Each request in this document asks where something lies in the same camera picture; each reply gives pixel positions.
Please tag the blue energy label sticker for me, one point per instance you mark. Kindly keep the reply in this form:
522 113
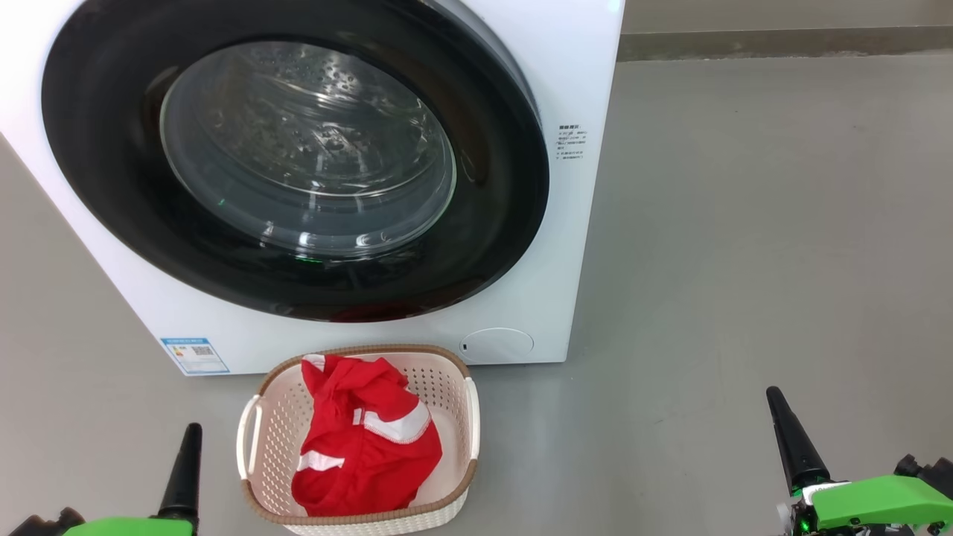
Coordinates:
195 356

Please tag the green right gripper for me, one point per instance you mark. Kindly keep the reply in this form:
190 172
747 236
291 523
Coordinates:
871 502

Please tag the small printed text sticker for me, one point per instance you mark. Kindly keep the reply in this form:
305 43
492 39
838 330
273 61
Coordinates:
573 141

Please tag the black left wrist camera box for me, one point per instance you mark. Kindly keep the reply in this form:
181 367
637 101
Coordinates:
52 525

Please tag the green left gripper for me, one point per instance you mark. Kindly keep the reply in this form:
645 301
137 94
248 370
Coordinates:
134 528

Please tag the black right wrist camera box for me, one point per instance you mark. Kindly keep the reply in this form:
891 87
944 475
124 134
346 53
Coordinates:
934 473

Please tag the red white striped garment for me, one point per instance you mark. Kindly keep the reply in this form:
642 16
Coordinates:
365 461

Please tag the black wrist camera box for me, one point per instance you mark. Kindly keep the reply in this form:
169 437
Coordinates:
52 525
934 473

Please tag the black round glass washer door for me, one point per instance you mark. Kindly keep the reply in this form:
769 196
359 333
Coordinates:
104 149

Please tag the white front-load washing machine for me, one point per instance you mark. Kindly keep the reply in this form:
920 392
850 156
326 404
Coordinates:
581 74

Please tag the cream perforated laundry basket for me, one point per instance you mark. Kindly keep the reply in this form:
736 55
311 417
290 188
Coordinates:
279 424

